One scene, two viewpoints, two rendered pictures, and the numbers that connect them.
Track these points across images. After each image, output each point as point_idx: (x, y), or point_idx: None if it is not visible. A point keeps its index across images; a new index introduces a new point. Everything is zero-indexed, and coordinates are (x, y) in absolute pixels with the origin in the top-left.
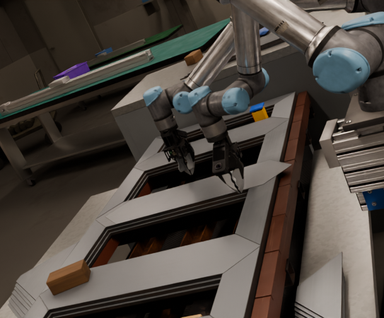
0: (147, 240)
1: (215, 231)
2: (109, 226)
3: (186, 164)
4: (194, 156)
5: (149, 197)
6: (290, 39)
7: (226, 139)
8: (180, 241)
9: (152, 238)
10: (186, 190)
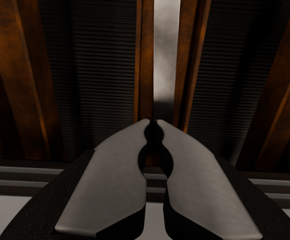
0: (17, 145)
1: (133, 23)
2: None
3: (145, 162)
4: (247, 183)
5: None
6: None
7: None
8: (51, 28)
9: (24, 129)
10: (157, 239)
